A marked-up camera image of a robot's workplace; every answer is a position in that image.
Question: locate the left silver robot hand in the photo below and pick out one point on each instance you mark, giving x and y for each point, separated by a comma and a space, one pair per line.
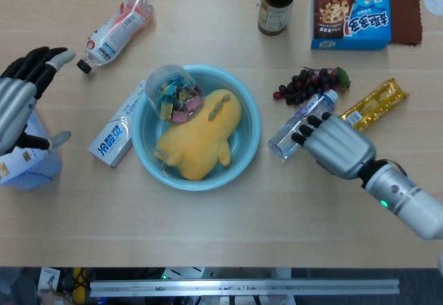
14, 104

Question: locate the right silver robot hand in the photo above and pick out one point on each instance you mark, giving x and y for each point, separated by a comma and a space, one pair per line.
339, 146

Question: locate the clear water bottle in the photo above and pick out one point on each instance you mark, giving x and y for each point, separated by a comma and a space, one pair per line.
304, 115

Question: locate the blue chocolate cookie box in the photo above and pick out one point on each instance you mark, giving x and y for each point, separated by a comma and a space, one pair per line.
349, 14

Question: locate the yellow plush toy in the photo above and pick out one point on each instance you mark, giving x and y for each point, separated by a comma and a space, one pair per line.
197, 139

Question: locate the clear jar of binder clips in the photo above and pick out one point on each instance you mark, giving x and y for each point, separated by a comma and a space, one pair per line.
169, 90

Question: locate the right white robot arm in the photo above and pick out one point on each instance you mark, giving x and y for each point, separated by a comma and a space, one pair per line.
405, 201

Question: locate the light blue plastic bowl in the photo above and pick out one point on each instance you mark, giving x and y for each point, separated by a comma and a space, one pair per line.
149, 166

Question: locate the gold foil snack pack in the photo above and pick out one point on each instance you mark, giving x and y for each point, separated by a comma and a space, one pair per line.
377, 102

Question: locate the blue tissue pack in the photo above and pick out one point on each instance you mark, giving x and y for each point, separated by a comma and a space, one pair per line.
34, 170

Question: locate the purple grape bunch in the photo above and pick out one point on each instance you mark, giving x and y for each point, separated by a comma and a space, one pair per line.
304, 85

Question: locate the white toothpaste box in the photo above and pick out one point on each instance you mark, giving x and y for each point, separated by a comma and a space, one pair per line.
110, 139

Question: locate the clear drink bottle pink label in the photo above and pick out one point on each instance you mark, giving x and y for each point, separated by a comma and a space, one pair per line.
114, 32

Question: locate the brown cloth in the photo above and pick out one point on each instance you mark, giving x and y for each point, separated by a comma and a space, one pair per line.
405, 14

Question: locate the dark tea bottle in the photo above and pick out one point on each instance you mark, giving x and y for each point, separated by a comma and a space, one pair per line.
276, 4

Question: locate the white round table grommet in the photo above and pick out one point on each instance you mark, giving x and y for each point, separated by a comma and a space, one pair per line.
435, 0

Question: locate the white paper card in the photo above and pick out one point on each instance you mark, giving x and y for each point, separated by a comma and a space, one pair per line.
48, 279

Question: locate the yellow netted object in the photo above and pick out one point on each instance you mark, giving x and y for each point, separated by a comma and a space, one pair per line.
79, 284

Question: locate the aluminium rail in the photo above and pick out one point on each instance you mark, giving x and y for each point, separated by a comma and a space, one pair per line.
242, 287

